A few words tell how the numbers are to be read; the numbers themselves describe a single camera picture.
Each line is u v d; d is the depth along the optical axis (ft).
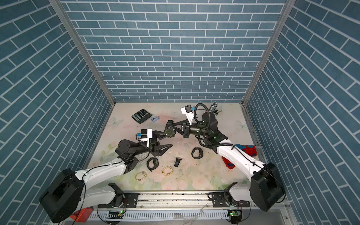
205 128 1.90
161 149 1.99
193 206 2.42
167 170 2.78
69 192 1.35
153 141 2.00
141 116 3.57
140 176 2.70
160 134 2.16
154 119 3.53
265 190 1.36
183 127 2.10
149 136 1.85
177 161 2.83
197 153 2.99
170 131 2.02
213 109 3.24
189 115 2.08
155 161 2.76
